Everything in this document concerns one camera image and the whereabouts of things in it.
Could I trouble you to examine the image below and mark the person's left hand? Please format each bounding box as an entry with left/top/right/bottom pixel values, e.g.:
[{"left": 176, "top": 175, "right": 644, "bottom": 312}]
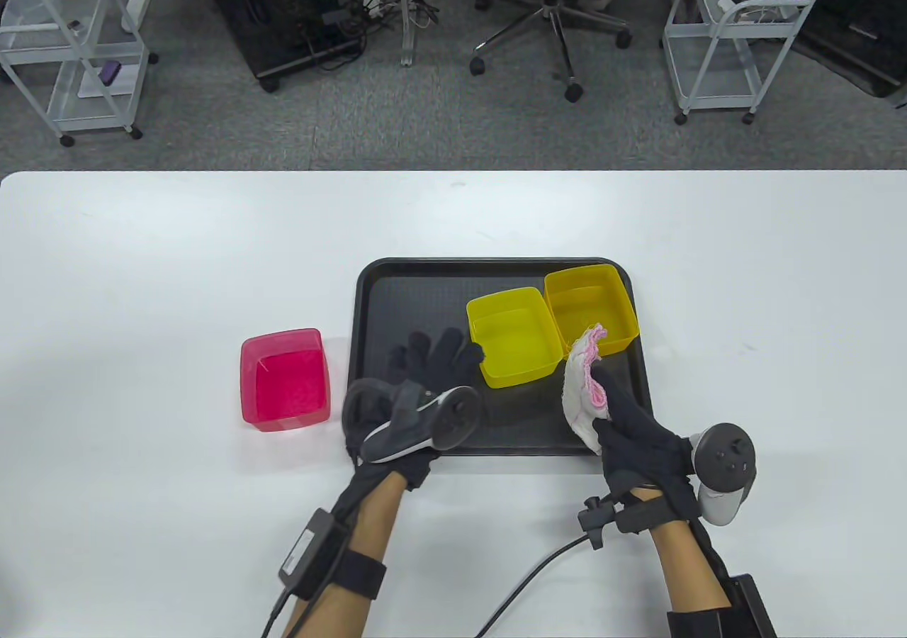
[{"left": 344, "top": 326, "right": 486, "bottom": 490}]

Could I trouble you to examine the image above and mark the person's right hand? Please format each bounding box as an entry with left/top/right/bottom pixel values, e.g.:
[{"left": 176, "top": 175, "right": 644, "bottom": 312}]
[{"left": 592, "top": 362, "right": 699, "bottom": 522}]

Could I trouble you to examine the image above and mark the white pink dish cloth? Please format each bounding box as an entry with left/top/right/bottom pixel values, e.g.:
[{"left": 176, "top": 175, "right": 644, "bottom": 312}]
[{"left": 562, "top": 323, "right": 614, "bottom": 452}]

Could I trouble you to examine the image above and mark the lemon yellow plastic food container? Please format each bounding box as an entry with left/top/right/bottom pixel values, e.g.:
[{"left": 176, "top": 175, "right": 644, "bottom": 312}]
[{"left": 466, "top": 286, "right": 565, "bottom": 389}]

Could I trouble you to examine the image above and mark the amber yellow plastic food container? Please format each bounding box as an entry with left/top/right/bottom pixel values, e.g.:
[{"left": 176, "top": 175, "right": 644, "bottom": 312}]
[{"left": 543, "top": 264, "right": 642, "bottom": 360}]

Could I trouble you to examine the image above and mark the pink plastic food container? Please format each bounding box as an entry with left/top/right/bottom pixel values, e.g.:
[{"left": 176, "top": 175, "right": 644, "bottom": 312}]
[{"left": 240, "top": 328, "right": 332, "bottom": 432}]

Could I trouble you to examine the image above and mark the person's left forearm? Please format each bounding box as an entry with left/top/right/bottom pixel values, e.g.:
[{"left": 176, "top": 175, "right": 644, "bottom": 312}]
[{"left": 283, "top": 471, "right": 405, "bottom": 638}]

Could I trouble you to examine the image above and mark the grey handheld controller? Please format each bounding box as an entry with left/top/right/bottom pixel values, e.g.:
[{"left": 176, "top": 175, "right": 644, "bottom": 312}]
[
  {"left": 689, "top": 422, "right": 757, "bottom": 527},
  {"left": 342, "top": 377, "right": 483, "bottom": 464}
]

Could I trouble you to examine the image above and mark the black plastic tray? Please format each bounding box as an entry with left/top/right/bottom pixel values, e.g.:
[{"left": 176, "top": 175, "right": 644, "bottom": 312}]
[{"left": 345, "top": 257, "right": 655, "bottom": 457}]

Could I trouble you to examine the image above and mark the black battery pack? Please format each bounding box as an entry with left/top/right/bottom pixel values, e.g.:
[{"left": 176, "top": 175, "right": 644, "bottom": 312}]
[
  {"left": 278, "top": 509, "right": 348, "bottom": 600},
  {"left": 726, "top": 573, "right": 777, "bottom": 638}
]

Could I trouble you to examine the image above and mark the clear plastic pole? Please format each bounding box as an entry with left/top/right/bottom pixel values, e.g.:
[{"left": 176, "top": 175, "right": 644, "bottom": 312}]
[{"left": 397, "top": 0, "right": 419, "bottom": 67}]

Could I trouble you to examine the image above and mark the black office chair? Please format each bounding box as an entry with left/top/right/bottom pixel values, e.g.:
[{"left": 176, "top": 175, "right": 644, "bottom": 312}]
[{"left": 469, "top": 0, "right": 660, "bottom": 103}]

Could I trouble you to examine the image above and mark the black equipment cart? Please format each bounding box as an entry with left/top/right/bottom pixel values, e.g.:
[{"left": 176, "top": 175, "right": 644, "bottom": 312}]
[{"left": 208, "top": 0, "right": 369, "bottom": 93}]

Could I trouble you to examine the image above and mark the white paper sheet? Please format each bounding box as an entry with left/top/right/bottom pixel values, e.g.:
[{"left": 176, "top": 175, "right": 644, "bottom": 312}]
[{"left": 77, "top": 64, "right": 139, "bottom": 99}]

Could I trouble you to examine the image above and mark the black equipment base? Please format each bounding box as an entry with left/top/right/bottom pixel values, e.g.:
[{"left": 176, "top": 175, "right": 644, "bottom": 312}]
[{"left": 790, "top": 0, "right": 907, "bottom": 100}]

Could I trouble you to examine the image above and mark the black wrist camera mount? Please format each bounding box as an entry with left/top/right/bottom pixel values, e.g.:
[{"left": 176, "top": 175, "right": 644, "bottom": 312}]
[{"left": 578, "top": 489, "right": 670, "bottom": 550}]

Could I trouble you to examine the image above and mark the black cable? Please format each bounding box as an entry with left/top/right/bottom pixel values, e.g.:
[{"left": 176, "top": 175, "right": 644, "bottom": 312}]
[{"left": 473, "top": 533, "right": 592, "bottom": 638}]

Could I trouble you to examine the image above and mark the black forearm strap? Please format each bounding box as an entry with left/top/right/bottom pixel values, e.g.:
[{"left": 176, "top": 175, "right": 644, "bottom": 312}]
[
  {"left": 329, "top": 549, "right": 387, "bottom": 600},
  {"left": 667, "top": 606, "right": 734, "bottom": 638}
]

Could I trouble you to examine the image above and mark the white wire utility cart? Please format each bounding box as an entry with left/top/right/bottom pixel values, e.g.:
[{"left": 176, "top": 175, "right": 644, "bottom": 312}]
[
  {"left": 663, "top": 0, "right": 840, "bottom": 126},
  {"left": 0, "top": 0, "right": 158, "bottom": 147}
]

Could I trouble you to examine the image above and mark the white device with cable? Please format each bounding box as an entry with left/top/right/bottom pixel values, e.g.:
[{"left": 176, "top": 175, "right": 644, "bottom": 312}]
[{"left": 717, "top": 0, "right": 801, "bottom": 23}]

